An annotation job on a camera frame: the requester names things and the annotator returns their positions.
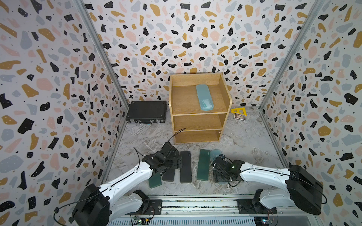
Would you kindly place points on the black pencil case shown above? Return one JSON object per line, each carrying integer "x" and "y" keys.
{"x": 185, "y": 170}
{"x": 168, "y": 175}

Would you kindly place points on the yellow triangle ruler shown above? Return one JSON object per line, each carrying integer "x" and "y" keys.
{"x": 241, "y": 111}

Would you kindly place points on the black right pencil case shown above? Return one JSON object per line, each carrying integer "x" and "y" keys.
{"x": 185, "y": 170}

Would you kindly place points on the dark green pencil case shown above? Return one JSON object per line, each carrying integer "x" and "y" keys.
{"x": 155, "y": 181}
{"x": 203, "y": 165}

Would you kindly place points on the light blue pencil case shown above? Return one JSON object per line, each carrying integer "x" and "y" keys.
{"x": 214, "y": 154}
{"x": 204, "y": 96}

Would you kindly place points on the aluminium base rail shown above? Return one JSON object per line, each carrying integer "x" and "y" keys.
{"x": 214, "y": 210}

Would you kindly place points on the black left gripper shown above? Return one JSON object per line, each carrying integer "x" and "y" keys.
{"x": 176, "y": 165}

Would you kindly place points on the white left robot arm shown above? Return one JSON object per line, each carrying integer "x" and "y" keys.
{"x": 100, "y": 204}

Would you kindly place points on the small photo card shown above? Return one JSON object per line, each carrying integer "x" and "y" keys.
{"x": 240, "y": 117}

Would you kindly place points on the wooden three-tier shelf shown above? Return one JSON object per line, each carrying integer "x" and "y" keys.
{"x": 193, "y": 124}

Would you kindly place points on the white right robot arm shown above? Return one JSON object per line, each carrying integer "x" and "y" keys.
{"x": 292, "y": 187}

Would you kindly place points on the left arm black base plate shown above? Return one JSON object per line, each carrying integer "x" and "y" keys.
{"x": 151, "y": 207}

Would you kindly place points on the black left pencil case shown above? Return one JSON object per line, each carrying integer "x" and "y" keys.
{"x": 168, "y": 175}

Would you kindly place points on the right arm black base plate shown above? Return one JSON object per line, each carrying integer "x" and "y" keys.
{"x": 246, "y": 206}

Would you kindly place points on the black briefcase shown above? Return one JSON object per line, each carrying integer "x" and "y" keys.
{"x": 147, "y": 112}

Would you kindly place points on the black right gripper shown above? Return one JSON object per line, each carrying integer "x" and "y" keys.
{"x": 216, "y": 177}

